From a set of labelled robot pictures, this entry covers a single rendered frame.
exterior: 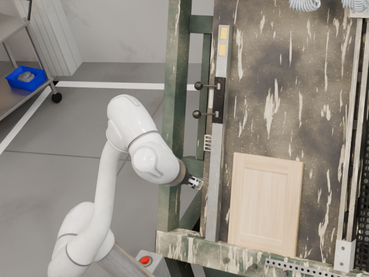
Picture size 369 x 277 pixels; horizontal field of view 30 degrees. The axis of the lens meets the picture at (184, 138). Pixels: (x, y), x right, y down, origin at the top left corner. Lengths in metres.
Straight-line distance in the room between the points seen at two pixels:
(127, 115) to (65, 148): 3.58
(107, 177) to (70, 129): 3.64
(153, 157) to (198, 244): 1.32
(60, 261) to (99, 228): 0.20
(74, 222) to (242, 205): 0.92
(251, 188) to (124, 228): 1.79
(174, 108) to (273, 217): 0.65
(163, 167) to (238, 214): 1.20
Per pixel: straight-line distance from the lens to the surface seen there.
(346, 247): 2.84
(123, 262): 2.46
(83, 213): 2.39
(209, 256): 3.11
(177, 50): 3.06
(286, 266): 2.96
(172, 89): 3.08
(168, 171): 1.89
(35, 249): 4.77
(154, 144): 1.88
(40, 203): 5.10
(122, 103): 1.97
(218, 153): 3.01
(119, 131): 1.96
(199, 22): 3.11
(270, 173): 2.94
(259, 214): 3.00
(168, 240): 3.20
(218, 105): 2.97
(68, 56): 6.37
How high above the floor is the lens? 3.12
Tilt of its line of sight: 37 degrees down
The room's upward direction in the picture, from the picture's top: 16 degrees counter-clockwise
